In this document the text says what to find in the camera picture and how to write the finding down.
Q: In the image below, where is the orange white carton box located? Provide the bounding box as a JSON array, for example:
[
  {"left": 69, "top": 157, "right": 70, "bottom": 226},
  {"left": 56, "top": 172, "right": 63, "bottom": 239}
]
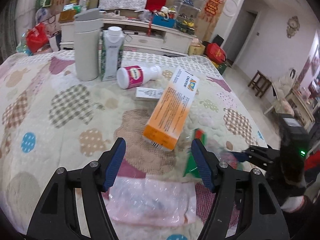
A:
[{"left": 143, "top": 67, "right": 199, "bottom": 152}]

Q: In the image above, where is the brown wooden stool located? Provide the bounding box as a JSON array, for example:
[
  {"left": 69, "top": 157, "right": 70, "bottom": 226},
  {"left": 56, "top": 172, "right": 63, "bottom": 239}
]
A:
[{"left": 248, "top": 70, "right": 272, "bottom": 98}]

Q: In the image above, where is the clear shelf rack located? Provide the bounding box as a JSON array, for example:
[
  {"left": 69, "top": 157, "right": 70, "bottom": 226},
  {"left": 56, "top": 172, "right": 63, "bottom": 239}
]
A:
[{"left": 174, "top": 0, "right": 206, "bottom": 35}]

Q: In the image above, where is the white green milk carton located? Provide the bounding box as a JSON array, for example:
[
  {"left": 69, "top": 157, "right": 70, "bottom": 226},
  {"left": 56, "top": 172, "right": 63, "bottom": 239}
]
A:
[{"left": 100, "top": 26, "right": 125, "bottom": 81}]

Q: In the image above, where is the green red wrapper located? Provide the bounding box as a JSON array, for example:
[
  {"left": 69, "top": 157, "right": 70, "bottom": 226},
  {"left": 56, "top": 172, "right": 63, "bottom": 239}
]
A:
[{"left": 183, "top": 128, "right": 207, "bottom": 178}]

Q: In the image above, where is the white blue yellow box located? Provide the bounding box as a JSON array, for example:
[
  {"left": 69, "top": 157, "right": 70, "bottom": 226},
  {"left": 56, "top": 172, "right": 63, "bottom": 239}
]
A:
[{"left": 136, "top": 87, "right": 164, "bottom": 101}]

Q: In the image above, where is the clear pink plastic bag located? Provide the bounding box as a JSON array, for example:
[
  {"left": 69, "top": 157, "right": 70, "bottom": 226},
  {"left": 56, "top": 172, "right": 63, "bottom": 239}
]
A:
[{"left": 106, "top": 177, "right": 197, "bottom": 227}]

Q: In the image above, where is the red hanging knot decoration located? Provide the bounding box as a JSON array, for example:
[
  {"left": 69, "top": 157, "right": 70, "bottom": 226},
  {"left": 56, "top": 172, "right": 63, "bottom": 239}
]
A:
[{"left": 204, "top": 0, "right": 223, "bottom": 22}]

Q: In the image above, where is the white pink label bottle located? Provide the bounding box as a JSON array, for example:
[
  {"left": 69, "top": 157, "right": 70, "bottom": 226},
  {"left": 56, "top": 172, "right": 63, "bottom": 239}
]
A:
[{"left": 116, "top": 66, "right": 162, "bottom": 89}]

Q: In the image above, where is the blue storage basket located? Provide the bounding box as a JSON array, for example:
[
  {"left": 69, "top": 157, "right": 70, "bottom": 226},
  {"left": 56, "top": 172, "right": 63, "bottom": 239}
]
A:
[{"left": 152, "top": 14, "right": 175, "bottom": 28}]

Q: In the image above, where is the red plastic bag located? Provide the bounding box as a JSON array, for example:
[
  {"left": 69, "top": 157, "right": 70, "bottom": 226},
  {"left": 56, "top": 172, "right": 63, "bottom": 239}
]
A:
[{"left": 25, "top": 23, "right": 49, "bottom": 53}]

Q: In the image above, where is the white tv cabinet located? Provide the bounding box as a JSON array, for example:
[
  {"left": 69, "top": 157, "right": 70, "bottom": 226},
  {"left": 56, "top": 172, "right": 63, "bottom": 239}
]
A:
[{"left": 59, "top": 17, "right": 197, "bottom": 55}]

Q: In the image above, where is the patchwork quilt cover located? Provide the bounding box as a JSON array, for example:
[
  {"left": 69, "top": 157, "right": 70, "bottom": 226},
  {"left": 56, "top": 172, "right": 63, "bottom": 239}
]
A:
[{"left": 1, "top": 51, "right": 266, "bottom": 239}]

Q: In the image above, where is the wall clock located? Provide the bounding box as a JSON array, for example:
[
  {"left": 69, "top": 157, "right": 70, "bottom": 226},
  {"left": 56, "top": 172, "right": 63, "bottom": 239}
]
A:
[{"left": 286, "top": 16, "right": 300, "bottom": 38}]

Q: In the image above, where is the grey thermos cylinder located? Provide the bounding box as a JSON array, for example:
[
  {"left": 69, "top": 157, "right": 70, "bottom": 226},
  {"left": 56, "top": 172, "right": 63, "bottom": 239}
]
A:
[{"left": 74, "top": 8, "right": 103, "bottom": 81}]

